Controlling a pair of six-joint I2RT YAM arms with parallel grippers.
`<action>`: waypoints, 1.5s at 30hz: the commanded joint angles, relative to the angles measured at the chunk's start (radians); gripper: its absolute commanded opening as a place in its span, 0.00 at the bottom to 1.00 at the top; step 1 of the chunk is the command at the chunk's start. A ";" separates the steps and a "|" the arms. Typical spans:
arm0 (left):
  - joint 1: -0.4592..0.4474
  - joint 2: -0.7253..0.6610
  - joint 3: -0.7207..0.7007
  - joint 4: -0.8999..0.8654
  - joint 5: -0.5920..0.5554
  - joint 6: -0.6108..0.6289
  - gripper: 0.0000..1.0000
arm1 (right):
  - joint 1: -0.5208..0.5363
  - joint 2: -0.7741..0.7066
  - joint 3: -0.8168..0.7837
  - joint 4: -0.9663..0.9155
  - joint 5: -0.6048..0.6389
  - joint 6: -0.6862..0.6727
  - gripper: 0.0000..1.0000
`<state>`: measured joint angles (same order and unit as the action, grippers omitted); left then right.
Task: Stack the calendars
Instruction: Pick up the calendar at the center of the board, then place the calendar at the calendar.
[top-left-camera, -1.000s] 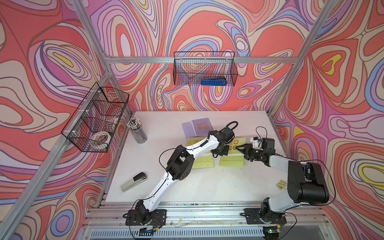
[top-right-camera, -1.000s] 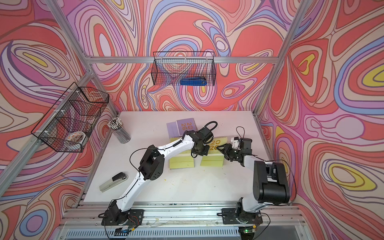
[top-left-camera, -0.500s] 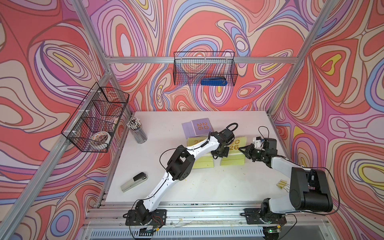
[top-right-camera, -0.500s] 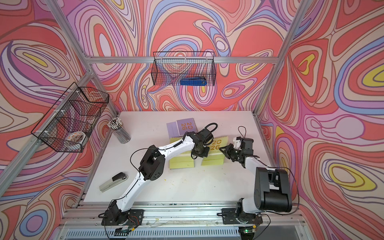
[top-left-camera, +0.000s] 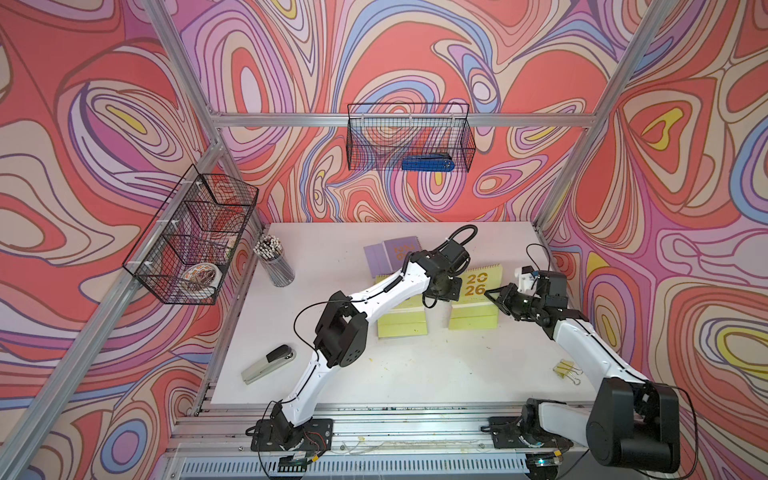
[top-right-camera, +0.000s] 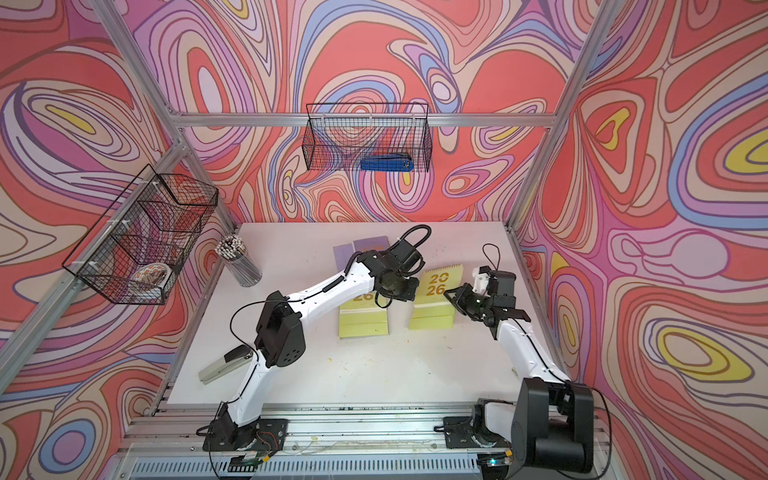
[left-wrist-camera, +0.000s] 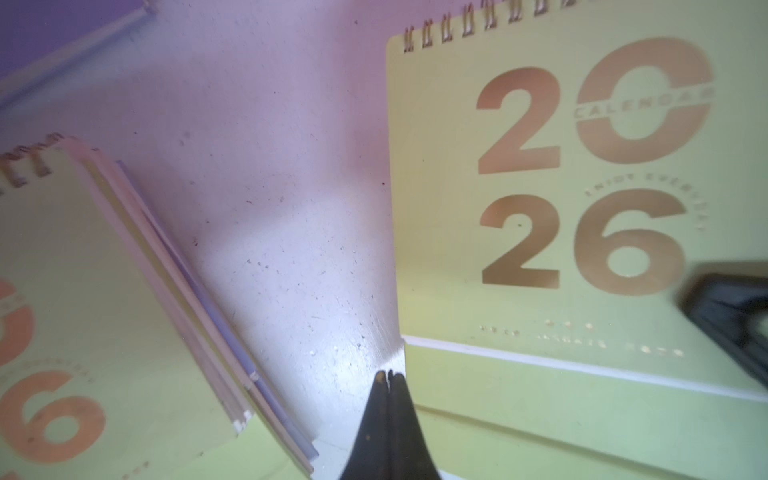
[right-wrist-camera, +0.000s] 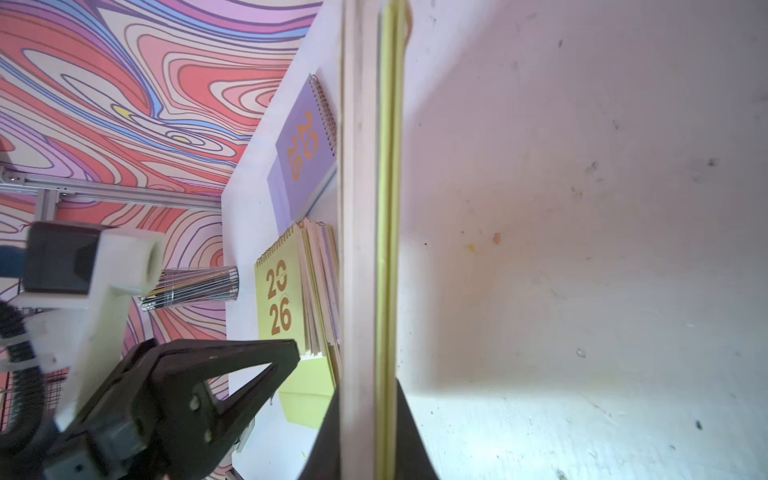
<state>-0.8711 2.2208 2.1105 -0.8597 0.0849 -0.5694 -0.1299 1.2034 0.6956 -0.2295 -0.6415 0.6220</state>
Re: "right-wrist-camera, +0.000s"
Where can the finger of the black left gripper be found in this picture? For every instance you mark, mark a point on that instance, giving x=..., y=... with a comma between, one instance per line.
x=221, y=422

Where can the clear cup of coloured pencils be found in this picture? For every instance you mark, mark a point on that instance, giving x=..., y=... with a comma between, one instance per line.
x=187, y=286

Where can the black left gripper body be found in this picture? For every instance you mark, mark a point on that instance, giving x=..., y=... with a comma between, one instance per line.
x=140, y=425

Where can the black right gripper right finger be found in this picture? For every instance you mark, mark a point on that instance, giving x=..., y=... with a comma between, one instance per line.
x=412, y=460

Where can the green desk calendar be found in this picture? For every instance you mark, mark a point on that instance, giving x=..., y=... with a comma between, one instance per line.
x=298, y=298
x=374, y=39

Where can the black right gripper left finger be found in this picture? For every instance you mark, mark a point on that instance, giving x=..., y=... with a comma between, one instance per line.
x=324, y=460

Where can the purple desk calendar far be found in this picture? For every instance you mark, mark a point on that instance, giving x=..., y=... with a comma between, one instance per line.
x=306, y=155

